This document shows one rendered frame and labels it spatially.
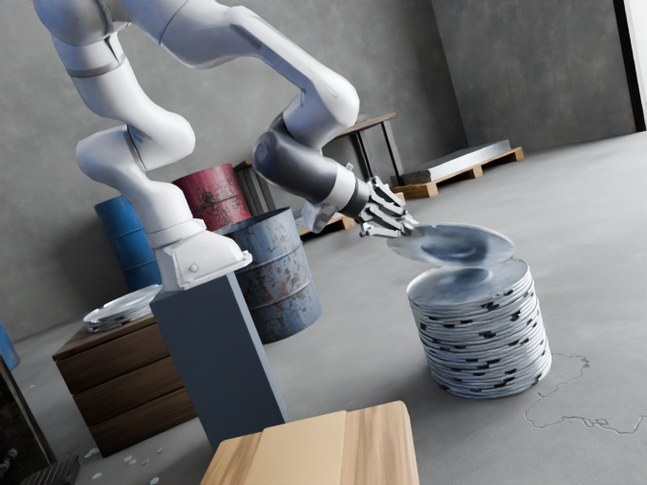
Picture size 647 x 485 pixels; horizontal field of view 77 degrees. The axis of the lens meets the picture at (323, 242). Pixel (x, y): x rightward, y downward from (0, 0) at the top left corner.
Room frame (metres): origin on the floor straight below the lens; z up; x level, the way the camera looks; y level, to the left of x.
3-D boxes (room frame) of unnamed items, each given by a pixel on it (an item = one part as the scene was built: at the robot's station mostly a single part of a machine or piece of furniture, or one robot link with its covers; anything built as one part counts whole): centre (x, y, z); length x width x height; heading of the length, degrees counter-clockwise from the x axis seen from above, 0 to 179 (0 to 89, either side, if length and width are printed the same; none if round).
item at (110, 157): (0.97, 0.37, 0.71); 0.18 x 0.11 x 0.25; 103
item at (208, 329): (0.98, 0.33, 0.23); 0.18 x 0.18 x 0.45; 8
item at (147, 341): (1.35, 0.68, 0.18); 0.40 x 0.38 x 0.35; 102
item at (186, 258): (0.99, 0.29, 0.52); 0.22 x 0.19 x 0.14; 98
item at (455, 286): (0.95, -0.30, 0.24); 0.29 x 0.29 x 0.01
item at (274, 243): (1.75, 0.29, 0.24); 0.42 x 0.42 x 0.48
